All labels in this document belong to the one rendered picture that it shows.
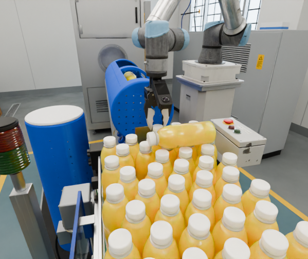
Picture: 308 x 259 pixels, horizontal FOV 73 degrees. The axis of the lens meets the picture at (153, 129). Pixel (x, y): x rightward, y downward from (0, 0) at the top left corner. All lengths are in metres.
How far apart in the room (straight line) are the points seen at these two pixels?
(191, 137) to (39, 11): 5.52
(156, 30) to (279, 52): 1.87
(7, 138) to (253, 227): 0.50
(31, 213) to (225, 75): 1.14
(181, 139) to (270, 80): 1.93
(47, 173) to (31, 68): 4.91
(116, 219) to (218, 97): 1.02
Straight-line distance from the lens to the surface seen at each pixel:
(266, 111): 2.56
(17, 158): 0.49
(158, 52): 0.69
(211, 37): 1.35
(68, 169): 1.18
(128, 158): 0.64
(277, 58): 2.44
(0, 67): 6.09
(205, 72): 1.23
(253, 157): 0.78
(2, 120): 0.49
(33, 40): 5.92
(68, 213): 0.87
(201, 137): 0.62
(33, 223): 0.59
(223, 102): 1.38
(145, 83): 0.89
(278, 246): 0.43
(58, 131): 1.08
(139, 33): 0.87
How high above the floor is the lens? 1.41
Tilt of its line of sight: 25 degrees down
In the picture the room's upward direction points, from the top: straight up
